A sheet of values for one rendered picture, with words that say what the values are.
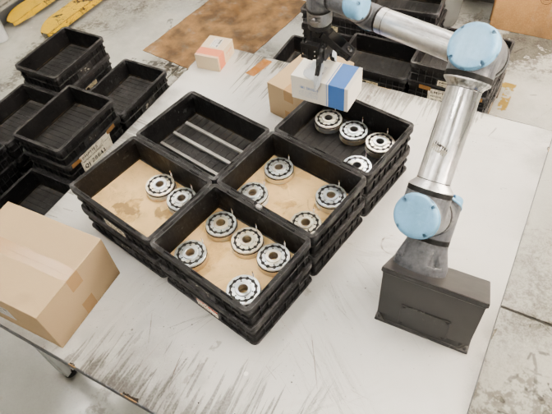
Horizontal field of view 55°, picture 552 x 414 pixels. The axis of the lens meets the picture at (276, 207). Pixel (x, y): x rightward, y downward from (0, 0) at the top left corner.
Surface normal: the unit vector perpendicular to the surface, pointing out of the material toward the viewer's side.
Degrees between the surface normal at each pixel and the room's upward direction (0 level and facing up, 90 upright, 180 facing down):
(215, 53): 0
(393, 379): 0
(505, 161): 0
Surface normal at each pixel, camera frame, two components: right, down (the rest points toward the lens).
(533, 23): -0.47, 0.48
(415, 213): -0.57, 0.15
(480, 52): -0.50, -0.10
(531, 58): -0.07, -0.63
